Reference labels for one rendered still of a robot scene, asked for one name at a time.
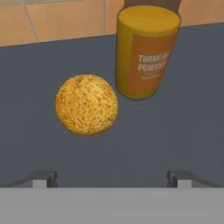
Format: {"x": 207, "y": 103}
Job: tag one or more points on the round golden bread roll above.
{"x": 87, "y": 104}

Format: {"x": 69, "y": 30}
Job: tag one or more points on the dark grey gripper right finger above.
{"x": 180, "y": 178}

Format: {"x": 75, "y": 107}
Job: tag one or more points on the yellow turmeric powder jar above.
{"x": 145, "y": 52}

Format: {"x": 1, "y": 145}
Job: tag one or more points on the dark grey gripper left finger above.
{"x": 43, "y": 178}

